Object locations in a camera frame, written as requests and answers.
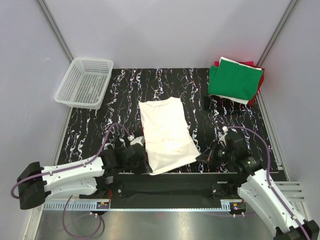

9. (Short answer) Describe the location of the black marble pattern mat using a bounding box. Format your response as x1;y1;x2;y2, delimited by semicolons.
58;68;278;172

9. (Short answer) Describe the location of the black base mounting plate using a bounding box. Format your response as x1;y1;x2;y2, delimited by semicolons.
95;173;243;207

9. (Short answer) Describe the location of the white plastic mesh basket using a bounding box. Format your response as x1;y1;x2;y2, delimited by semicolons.
54;57;114;110

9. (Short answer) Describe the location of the left aluminium corner post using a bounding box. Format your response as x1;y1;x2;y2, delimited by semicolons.
35;0;74;63

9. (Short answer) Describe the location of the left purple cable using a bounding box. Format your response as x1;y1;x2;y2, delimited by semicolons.
10;122;135;238

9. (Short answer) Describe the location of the white slotted cable duct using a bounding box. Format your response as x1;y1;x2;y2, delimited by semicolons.
43;200;231;212

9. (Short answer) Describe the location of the white t shirt red print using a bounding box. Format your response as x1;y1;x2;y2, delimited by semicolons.
138;97;200;176

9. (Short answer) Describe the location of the aluminium corner post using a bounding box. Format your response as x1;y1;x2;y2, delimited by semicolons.
257;0;300;67
35;0;74;63

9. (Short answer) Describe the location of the right aluminium corner post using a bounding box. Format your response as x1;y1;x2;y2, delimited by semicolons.
257;0;300;67

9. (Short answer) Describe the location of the white folded t shirt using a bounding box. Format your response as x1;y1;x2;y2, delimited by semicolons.
212;56;263;106

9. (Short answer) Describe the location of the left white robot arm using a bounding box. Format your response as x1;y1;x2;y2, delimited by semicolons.
12;136;150;210

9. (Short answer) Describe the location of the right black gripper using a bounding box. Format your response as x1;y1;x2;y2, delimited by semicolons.
196;140;235;167

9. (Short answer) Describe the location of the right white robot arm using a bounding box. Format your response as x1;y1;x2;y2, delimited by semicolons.
196;126;320;240

